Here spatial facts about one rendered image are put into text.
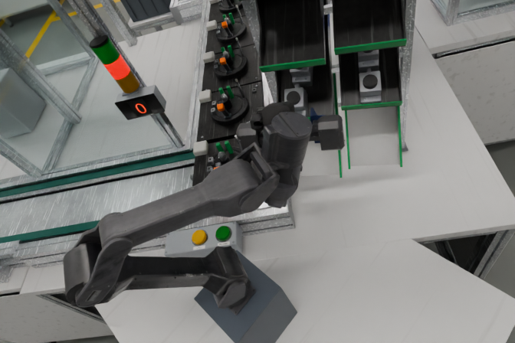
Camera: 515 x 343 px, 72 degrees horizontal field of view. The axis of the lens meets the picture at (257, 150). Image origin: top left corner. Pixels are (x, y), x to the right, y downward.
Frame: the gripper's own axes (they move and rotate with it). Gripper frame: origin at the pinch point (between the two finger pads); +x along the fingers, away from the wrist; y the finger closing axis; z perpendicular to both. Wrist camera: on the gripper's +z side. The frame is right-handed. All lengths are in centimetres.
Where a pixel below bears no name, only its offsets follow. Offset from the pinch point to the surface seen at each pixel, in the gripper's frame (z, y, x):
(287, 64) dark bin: 7.5, 0.8, 8.9
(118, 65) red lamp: 9, 46, 20
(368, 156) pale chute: -26.9, -12.9, 20.6
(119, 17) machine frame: 0, 106, 112
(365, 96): -5.7, -13.4, 15.9
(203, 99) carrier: -21, 44, 51
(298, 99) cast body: -2.2, 0.7, 11.9
